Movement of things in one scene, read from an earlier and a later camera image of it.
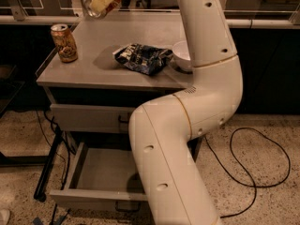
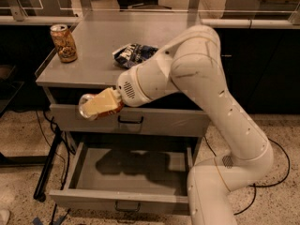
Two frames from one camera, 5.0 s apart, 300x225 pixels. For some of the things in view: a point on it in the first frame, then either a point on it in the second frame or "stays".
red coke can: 87,4 → 92,116
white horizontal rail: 260,23 stays
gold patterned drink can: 65,42 stays
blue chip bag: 143,58 stays
